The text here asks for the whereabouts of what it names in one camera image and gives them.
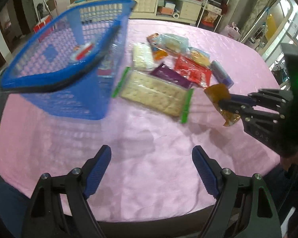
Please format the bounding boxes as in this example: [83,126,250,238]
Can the brown orange snack packet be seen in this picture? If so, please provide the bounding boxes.
[204,83,241,127]

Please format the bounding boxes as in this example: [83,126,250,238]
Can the cream low tv cabinet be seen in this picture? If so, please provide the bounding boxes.
[68,0,202,26]

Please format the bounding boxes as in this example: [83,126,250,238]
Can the blue plastic basket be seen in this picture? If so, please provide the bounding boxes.
[0,0,136,120]

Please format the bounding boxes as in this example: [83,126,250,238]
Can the pink quilted table cover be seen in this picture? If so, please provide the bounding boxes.
[0,88,279,222]

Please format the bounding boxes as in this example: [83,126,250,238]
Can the pink gift bag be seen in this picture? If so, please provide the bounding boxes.
[220,22,241,40]

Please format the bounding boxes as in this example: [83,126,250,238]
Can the purple blue tube snack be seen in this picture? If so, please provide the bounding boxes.
[209,60,234,89]

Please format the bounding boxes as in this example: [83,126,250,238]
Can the cracker pack green ends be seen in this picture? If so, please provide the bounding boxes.
[112,67,194,124]

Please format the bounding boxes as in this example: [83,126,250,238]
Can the white cracker pack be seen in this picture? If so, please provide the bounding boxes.
[132,42,156,71]

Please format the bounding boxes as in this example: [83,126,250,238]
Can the purple snack bar packet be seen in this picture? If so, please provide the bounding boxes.
[150,63,193,89]

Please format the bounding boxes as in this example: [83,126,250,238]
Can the light blue clear snack bag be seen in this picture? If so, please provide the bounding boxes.
[155,33,189,54]

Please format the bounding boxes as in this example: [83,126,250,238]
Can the red silver snack packet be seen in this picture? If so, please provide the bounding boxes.
[70,42,95,61]

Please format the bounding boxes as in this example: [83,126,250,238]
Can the orange small snack packet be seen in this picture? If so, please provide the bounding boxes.
[146,33,168,61]

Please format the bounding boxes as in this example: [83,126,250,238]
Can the white metal shelf rack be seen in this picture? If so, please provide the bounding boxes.
[196,0,231,32]

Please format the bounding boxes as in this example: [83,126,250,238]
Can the red paper bag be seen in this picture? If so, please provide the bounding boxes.
[33,15,52,33]

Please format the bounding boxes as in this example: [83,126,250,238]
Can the yellow cake in clear pack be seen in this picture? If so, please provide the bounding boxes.
[189,47,210,67]

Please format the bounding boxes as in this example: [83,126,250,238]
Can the red small snack packet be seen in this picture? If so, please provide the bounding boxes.
[174,55,212,88]

